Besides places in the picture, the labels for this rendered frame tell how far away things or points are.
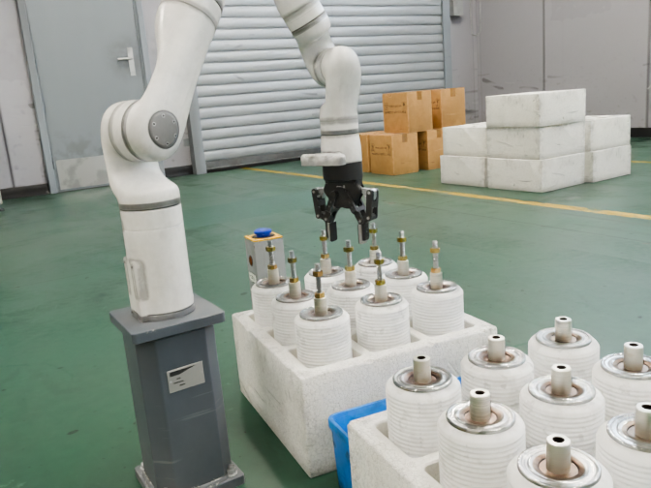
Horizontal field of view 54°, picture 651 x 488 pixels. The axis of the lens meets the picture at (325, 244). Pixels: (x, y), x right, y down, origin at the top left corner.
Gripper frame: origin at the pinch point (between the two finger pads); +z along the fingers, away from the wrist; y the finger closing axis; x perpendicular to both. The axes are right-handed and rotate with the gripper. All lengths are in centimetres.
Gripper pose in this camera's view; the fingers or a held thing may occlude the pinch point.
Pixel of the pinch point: (347, 235)
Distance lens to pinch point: 123.7
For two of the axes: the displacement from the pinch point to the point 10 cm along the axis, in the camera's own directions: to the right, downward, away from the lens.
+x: -5.7, 2.3, -7.9
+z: 0.8, 9.7, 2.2
